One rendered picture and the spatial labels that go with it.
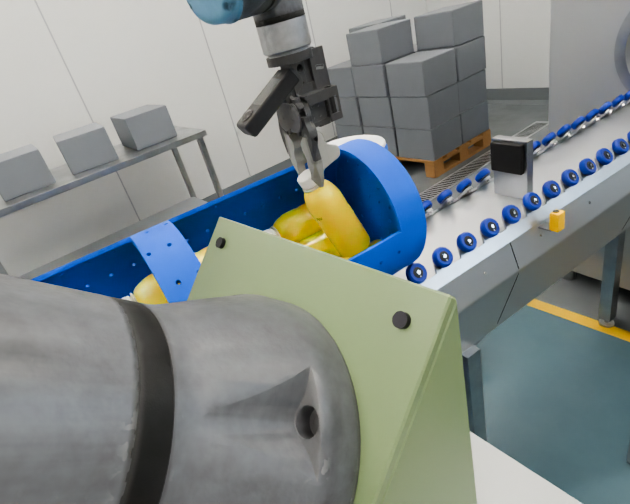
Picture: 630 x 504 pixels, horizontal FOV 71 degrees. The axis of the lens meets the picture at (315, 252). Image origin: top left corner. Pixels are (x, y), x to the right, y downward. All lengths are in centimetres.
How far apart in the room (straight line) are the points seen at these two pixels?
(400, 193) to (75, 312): 69
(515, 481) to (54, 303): 33
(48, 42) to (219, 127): 143
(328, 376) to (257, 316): 4
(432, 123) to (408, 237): 298
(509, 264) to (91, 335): 102
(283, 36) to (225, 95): 371
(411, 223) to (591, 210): 65
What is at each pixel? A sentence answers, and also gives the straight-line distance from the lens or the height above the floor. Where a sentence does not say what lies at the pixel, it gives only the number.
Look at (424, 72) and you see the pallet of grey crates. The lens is 367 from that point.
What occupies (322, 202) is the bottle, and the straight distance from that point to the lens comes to 76.
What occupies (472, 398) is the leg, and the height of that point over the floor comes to 48.
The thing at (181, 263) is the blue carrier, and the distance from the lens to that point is 68.
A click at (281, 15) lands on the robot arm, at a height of 148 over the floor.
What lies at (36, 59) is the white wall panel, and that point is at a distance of 398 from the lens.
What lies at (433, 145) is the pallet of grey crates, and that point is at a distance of 381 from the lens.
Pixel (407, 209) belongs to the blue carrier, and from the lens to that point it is 81.
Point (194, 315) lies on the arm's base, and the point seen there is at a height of 138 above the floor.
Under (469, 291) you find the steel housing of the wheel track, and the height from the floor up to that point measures 86.
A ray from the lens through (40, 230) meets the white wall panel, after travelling 406.
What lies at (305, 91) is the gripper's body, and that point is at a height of 137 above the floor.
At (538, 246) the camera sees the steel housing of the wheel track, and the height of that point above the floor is 86.
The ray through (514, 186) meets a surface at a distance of 127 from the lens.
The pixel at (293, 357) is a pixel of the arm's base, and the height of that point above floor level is 135.
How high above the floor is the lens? 148
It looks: 28 degrees down
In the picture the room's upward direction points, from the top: 15 degrees counter-clockwise
